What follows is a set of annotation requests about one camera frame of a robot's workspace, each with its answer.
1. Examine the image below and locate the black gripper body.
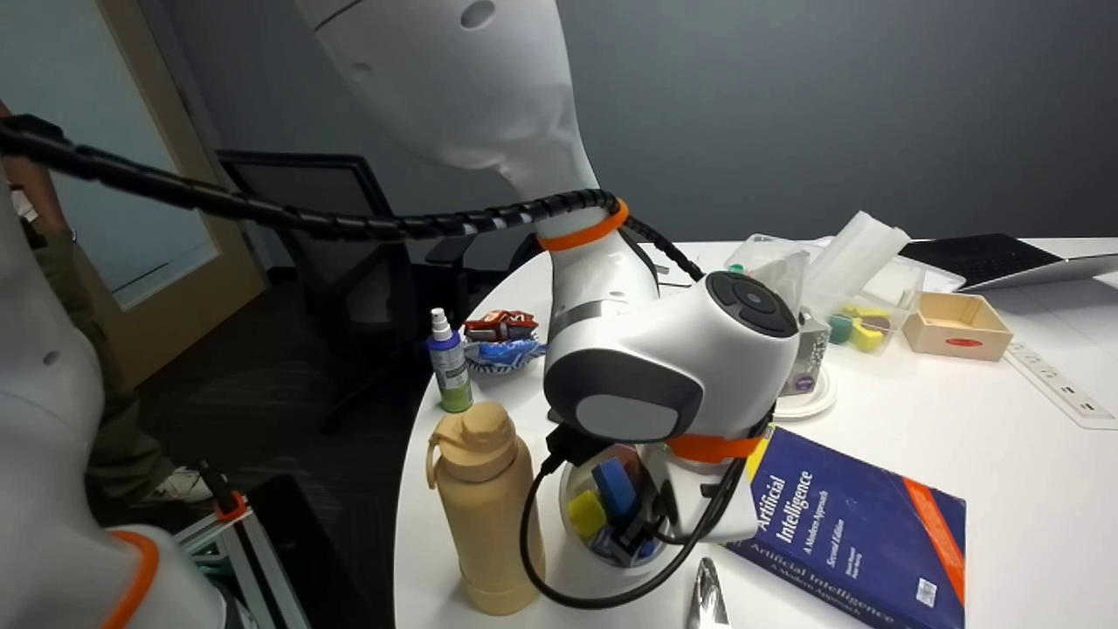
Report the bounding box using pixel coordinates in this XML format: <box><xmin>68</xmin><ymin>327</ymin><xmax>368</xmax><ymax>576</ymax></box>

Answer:
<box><xmin>625</xmin><ymin>438</ymin><xmax>705</xmax><ymax>490</ymax></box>

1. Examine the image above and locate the blue flower-shaped block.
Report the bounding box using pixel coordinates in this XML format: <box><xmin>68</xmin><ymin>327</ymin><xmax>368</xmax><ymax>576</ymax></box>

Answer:
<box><xmin>589</xmin><ymin>459</ymin><xmax>644</xmax><ymax>523</ymax></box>

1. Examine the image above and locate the yellow block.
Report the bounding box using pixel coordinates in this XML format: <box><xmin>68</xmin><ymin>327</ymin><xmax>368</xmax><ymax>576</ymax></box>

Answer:
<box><xmin>563</xmin><ymin>485</ymin><xmax>610</xmax><ymax>541</ymax></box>

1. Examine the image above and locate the white bowl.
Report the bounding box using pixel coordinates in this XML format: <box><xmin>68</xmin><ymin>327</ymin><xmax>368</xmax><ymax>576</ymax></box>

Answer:
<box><xmin>553</xmin><ymin>443</ymin><xmax>734</xmax><ymax>603</ymax></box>

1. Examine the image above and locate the metal clip tool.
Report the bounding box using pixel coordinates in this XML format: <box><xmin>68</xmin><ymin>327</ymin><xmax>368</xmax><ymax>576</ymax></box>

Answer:
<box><xmin>684</xmin><ymin>556</ymin><xmax>734</xmax><ymax>629</ymax></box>

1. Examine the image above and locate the beige water bottle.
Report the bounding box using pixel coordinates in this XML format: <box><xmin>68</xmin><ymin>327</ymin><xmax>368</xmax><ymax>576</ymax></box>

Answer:
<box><xmin>421</xmin><ymin>398</ymin><xmax>545</xmax><ymax>620</ymax></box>

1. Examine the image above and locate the white round plate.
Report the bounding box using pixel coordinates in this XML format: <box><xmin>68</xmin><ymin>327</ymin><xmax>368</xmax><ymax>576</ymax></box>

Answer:
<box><xmin>768</xmin><ymin>380</ymin><xmax>840</xmax><ymax>426</ymax></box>

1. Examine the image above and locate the blue Artificial Intelligence book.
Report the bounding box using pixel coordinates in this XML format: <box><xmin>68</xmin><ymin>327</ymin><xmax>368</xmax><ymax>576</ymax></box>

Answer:
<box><xmin>723</xmin><ymin>426</ymin><xmax>970</xmax><ymax>629</ymax></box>

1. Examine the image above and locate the red chips bag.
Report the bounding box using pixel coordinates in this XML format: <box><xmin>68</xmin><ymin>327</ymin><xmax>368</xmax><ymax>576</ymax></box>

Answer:
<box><xmin>460</xmin><ymin>304</ymin><xmax>540</xmax><ymax>346</ymax></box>

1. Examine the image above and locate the green spray bottle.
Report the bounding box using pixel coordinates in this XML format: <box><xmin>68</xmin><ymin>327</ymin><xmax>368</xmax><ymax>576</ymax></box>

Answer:
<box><xmin>427</xmin><ymin>304</ymin><xmax>476</xmax><ymax>417</ymax></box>

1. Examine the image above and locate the yellow tape roll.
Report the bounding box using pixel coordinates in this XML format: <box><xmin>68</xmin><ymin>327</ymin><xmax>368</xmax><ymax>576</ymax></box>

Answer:
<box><xmin>845</xmin><ymin>313</ymin><xmax>893</xmax><ymax>357</ymax></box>

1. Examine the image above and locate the clear plastic bag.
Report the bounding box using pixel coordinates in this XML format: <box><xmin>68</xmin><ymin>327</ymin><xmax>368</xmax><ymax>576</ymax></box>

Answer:
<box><xmin>800</xmin><ymin>205</ymin><xmax>914</xmax><ymax>323</ymax></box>

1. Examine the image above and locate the wooden tray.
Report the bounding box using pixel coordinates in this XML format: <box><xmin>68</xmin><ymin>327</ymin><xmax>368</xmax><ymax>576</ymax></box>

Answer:
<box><xmin>901</xmin><ymin>288</ymin><xmax>1015</xmax><ymax>365</ymax></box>

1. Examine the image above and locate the black mesh office chair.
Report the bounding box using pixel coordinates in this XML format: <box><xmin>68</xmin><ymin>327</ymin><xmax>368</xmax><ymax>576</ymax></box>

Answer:
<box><xmin>216</xmin><ymin>148</ymin><xmax>411</xmax><ymax>438</ymax></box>

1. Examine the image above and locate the white ruler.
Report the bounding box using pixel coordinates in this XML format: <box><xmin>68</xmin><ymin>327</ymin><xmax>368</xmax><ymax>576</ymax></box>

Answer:
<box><xmin>1004</xmin><ymin>335</ymin><xmax>1118</xmax><ymax>430</ymax></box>

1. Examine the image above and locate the thin black cable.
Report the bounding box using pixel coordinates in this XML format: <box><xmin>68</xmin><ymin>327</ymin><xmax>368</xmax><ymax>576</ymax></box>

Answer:
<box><xmin>518</xmin><ymin>426</ymin><xmax>751</xmax><ymax>612</ymax></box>

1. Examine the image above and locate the black corrugated cable conduit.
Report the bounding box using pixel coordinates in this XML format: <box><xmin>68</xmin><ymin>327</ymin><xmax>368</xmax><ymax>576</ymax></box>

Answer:
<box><xmin>0</xmin><ymin>112</ymin><xmax>710</xmax><ymax>288</ymax></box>

